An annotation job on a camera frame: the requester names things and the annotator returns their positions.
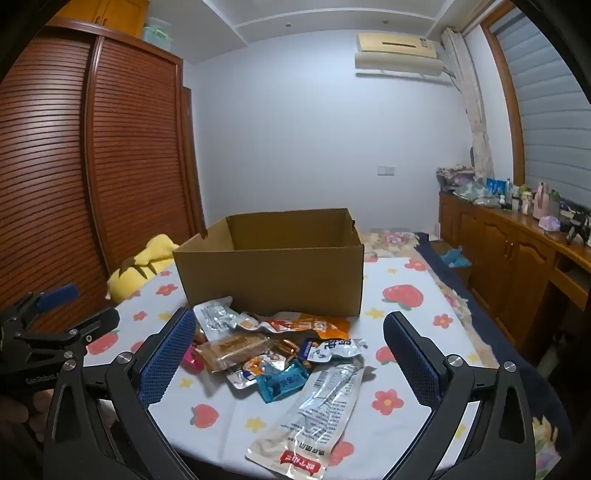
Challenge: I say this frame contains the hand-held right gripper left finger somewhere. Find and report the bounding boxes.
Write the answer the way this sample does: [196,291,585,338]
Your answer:
[44,307,199,480]

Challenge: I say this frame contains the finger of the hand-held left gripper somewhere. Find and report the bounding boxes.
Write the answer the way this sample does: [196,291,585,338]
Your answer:
[9,308,121,370]
[0,284,79,333]

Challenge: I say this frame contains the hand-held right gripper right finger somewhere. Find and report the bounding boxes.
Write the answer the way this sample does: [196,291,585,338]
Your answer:
[383,311,539,480]

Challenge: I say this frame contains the pink sausage snack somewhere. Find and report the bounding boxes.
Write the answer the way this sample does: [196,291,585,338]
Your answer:
[180,330,204,372]

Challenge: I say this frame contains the white grey cloth item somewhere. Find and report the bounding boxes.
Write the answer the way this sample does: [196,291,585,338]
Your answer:
[193,298,245,344]

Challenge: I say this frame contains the brown cake snack packet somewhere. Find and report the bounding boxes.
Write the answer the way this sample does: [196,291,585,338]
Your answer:
[191,333,273,374]

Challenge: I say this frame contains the white blue label snack packet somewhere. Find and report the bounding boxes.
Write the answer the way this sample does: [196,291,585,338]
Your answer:
[298,337,368,363]

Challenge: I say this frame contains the white cartoon snack packet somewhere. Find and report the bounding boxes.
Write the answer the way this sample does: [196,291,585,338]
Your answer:
[226,353,278,391]

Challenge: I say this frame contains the orange chicken foot snack packet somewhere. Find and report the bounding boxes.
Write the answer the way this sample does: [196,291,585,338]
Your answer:
[238,311,352,344]

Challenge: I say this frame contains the long silver snack packet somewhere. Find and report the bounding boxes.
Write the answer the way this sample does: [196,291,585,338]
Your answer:
[246,362,377,478]

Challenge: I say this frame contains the orange glossy snack packet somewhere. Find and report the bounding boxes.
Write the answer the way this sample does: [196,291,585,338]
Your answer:
[270,339,303,365]

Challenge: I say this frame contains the cardboard box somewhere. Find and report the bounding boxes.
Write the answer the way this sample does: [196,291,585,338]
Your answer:
[173,208,366,318]

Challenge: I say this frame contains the person's left hand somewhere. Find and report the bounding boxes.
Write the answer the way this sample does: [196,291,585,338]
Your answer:
[0,392,47,462]

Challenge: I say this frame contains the yellow plush toy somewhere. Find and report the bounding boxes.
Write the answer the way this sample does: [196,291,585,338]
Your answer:
[107,234,181,303]

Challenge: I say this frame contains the white floral strawberry cloth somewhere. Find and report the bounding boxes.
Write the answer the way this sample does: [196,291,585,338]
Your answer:
[111,256,504,480]

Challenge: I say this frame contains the floral quilt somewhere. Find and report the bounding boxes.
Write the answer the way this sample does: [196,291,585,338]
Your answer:
[360,228,573,462]

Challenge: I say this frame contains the teal cloth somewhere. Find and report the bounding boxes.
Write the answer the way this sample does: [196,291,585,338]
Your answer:
[438,247,472,268]

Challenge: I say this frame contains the wooden sideboard cabinet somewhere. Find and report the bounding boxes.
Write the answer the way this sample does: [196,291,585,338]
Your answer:
[438,191,591,365]

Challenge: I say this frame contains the wooden slatted wardrobe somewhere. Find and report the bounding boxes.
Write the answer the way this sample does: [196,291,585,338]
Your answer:
[0,16,206,319]

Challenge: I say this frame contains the green patterned cloth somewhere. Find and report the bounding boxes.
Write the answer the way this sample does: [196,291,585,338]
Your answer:
[455,180,502,206]

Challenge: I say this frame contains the patterned curtain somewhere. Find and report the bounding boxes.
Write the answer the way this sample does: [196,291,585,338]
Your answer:
[441,28,497,185]

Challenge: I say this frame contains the green storage box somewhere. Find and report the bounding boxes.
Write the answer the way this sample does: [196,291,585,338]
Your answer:
[141,17,174,54]

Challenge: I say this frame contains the grey window blind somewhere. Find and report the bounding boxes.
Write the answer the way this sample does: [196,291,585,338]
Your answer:
[489,9,591,204]

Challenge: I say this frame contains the light wooden top cabinet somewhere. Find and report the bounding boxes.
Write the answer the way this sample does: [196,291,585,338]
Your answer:
[51,0,151,38]

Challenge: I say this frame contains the wooden window frame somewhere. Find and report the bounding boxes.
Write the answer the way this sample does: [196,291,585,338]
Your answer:
[462,0,529,188]

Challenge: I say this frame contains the wall air conditioner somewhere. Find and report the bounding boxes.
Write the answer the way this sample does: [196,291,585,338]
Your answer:
[354,31,455,86]

